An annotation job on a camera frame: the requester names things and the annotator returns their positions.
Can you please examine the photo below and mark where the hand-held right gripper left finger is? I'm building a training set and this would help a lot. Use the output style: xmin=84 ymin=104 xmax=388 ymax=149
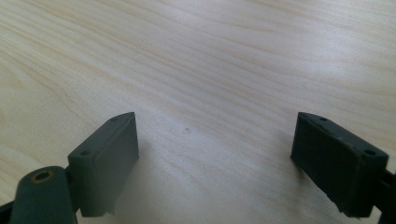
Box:
xmin=67 ymin=111 xmax=140 ymax=218

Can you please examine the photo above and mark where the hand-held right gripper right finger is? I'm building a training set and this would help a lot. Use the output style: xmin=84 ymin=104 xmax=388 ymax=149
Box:
xmin=290 ymin=111 xmax=390 ymax=218

